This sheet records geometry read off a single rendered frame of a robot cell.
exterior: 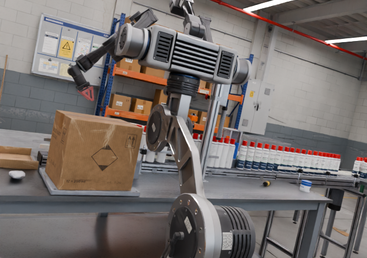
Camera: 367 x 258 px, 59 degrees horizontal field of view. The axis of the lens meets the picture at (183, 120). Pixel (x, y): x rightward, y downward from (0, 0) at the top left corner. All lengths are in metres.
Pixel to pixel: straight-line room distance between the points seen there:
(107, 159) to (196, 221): 0.53
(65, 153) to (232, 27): 6.60
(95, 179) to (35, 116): 5.02
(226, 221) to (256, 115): 6.64
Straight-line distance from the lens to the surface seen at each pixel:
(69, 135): 1.25
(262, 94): 7.60
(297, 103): 8.88
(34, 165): 1.60
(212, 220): 0.91
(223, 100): 1.91
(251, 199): 1.81
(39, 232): 2.47
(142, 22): 1.66
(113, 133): 1.31
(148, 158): 1.88
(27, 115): 6.30
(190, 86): 1.33
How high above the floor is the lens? 1.26
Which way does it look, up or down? 3 degrees down
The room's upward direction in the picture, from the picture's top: 12 degrees clockwise
